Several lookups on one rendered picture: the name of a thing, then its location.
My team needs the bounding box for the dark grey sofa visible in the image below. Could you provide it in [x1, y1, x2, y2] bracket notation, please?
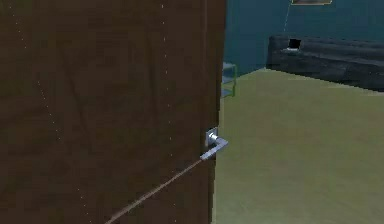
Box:
[265, 34, 384, 93]

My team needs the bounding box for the dark brown wooden door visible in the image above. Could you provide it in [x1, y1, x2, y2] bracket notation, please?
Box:
[0, 0, 228, 224]

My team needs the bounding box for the silver lever door handle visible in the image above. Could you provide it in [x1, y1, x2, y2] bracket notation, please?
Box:
[199, 127, 230, 162]

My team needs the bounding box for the green framed glass shelf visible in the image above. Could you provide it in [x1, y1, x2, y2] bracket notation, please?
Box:
[220, 61, 239, 99]

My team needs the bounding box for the black open laptop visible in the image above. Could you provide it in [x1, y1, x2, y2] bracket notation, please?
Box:
[281, 38, 303, 53]

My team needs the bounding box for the gold framed wall picture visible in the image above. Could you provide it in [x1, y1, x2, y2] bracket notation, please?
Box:
[290, 0, 333, 6]

